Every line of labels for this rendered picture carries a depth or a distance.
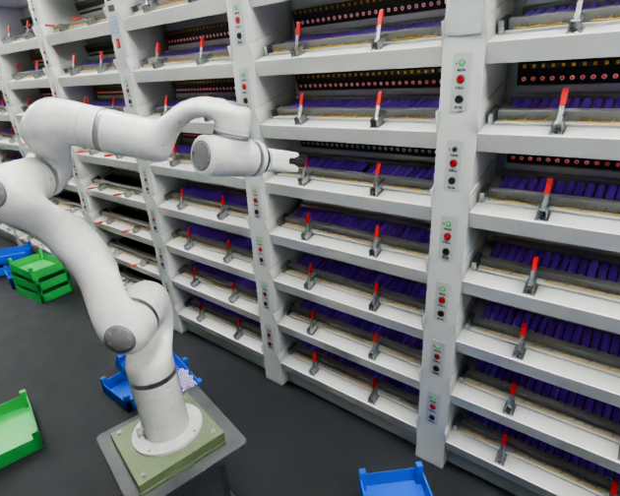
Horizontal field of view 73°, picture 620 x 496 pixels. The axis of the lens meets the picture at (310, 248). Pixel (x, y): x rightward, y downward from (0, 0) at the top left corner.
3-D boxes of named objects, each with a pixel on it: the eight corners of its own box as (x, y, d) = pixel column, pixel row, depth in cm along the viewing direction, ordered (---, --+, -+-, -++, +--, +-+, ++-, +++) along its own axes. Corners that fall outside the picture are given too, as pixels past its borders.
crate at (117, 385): (129, 413, 167) (124, 398, 164) (103, 393, 179) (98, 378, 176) (190, 372, 189) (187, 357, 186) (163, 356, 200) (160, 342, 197)
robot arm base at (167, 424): (138, 469, 105) (119, 411, 99) (128, 423, 121) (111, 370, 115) (211, 435, 114) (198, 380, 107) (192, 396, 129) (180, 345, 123)
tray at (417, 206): (433, 220, 112) (431, 190, 106) (267, 193, 147) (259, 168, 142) (460, 184, 123) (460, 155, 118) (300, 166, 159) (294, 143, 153)
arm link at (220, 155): (238, 131, 96) (232, 171, 99) (191, 126, 86) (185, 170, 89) (264, 140, 92) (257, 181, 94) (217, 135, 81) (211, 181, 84)
